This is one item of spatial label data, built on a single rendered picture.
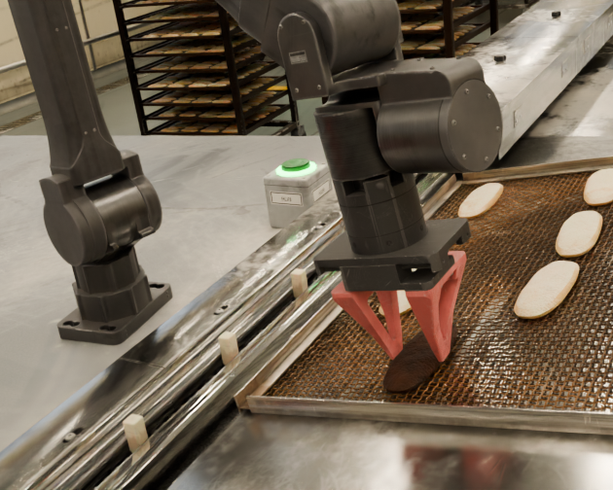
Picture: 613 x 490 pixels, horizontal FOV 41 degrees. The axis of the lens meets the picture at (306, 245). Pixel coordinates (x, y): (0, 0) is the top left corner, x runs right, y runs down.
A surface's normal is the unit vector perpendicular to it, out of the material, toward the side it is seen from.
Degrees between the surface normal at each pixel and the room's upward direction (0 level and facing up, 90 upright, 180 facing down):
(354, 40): 95
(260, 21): 92
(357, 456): 10
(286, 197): 90
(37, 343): 0
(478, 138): 80
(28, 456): 0
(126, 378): 0
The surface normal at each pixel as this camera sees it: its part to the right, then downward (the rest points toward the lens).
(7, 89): 0.87, 0.10
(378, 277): -0.51, 0.41
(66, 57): 0.69, 0.13
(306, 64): -0.69, 0.37
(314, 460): -0.27, -0.91
